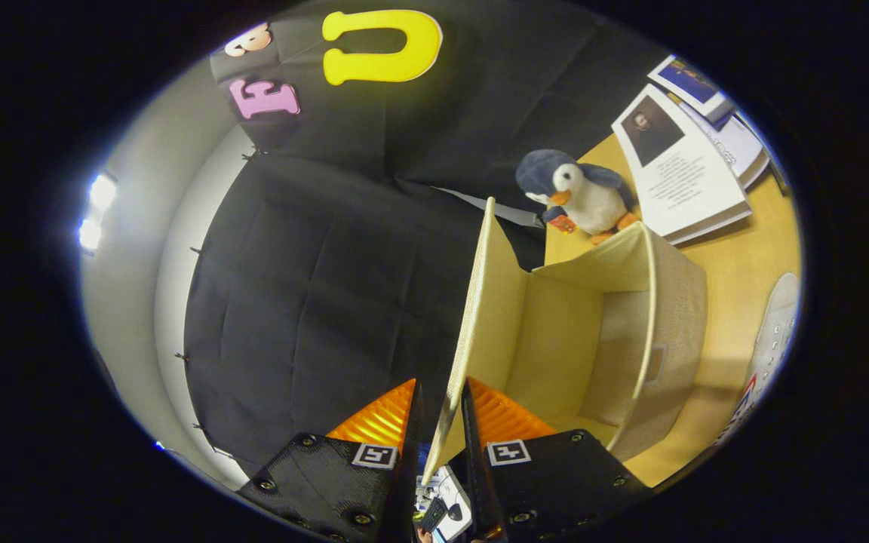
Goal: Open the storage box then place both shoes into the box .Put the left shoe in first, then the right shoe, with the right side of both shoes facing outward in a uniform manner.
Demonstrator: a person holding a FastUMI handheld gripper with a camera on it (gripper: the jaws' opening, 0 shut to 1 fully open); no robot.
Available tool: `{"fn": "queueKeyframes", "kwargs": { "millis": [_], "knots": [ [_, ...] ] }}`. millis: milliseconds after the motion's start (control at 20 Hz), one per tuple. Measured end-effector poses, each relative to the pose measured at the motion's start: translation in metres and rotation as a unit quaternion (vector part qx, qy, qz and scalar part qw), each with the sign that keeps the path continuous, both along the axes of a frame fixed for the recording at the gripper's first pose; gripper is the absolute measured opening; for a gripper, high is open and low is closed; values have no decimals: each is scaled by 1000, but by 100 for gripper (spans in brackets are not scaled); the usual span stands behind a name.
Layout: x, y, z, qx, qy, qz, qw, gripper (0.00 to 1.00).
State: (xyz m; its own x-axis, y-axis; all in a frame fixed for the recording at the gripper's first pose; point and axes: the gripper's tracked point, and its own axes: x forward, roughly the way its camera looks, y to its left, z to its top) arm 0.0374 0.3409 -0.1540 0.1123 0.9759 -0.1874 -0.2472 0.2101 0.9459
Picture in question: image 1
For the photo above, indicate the ceiling light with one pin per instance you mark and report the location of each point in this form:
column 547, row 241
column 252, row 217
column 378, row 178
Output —
column 96, row 207

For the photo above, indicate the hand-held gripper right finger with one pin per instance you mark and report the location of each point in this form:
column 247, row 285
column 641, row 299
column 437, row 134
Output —
column 480, row 483

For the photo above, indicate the white book with portrait cover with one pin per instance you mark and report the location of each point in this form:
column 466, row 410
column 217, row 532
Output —
column 683, row 181

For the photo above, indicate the white striped canvas shoe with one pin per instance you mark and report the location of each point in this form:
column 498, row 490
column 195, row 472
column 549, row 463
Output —
column 774, row 332

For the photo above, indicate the beige fabric storage box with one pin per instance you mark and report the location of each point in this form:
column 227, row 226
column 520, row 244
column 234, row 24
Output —
column 555, row 339

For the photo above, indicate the book with blue picture cover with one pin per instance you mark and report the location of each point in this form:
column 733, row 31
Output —
column 687, row 81

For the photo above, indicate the grey penguin plush toy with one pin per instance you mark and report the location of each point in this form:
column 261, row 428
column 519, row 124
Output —
column 593, row 200

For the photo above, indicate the plain white book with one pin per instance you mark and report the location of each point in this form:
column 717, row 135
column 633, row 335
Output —
column 740, row 147

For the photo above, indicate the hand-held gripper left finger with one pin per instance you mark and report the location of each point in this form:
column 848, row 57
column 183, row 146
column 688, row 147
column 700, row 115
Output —
column 408, row 483

